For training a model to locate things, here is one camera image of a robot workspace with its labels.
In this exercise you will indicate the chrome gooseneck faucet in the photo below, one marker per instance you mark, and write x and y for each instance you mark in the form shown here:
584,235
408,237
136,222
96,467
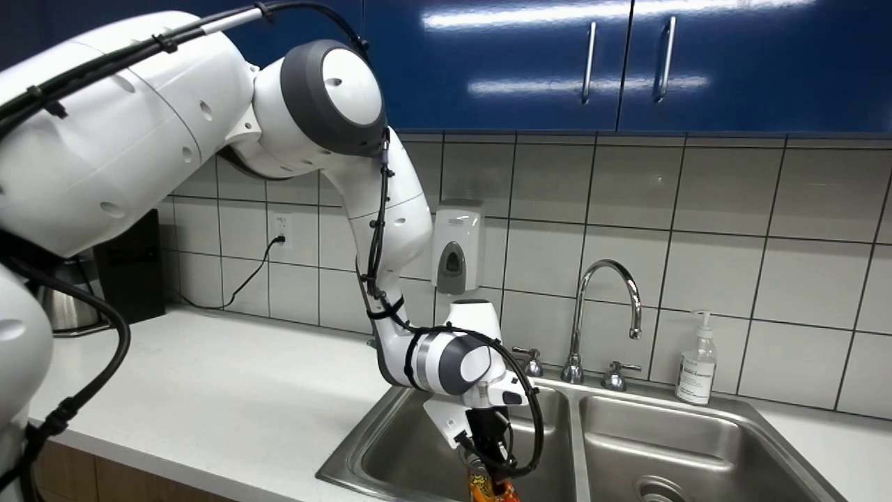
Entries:
574,325

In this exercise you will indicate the clear pump soap bottle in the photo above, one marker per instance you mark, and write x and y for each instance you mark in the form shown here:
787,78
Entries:
698,371

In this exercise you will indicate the steel electric kettle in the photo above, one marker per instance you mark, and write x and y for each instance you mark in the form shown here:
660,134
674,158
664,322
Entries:
71,303

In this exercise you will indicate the round metal sink drain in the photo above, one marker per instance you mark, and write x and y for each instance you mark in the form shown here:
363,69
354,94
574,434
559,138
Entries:
660,488

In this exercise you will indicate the stainless steel double sink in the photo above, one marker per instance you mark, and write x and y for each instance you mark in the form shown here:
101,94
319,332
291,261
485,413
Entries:
649,447

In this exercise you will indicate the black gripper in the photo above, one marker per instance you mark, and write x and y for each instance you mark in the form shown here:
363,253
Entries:
487,431

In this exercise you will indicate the wooden base cabinet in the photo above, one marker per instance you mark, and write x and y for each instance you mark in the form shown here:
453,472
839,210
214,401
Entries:
113,479

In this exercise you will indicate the black countertop appliance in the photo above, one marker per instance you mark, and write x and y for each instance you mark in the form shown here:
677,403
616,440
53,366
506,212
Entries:
133,269

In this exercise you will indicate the wide blue cabinet door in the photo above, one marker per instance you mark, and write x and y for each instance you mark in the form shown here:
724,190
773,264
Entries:
482,66

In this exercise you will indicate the narrow blue cabinet door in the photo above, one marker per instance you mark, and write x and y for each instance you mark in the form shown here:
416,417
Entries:
769,66

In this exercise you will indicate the white wall soap dispenser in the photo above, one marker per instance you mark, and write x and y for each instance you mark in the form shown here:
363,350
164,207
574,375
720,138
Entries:
461,246

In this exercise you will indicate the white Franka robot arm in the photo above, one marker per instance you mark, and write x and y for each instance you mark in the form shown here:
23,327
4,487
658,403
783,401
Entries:
139,141

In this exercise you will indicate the white wall outlet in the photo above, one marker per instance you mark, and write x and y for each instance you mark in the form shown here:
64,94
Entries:
276,226

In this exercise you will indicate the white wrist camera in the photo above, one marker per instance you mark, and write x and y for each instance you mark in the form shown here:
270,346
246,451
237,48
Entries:
446,421

